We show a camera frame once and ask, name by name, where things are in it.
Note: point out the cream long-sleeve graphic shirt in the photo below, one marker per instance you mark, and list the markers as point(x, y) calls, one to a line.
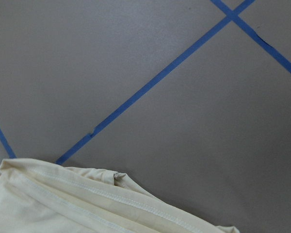
point(42, 197)

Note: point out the blue tape line crosswise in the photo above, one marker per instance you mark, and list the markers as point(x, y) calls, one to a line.
point(143, 90)

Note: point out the blue tape line lengthwise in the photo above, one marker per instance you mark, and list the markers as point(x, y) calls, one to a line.
point(6, 146)

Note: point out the blue tape line far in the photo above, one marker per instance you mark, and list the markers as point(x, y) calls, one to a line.
point(257, 34)

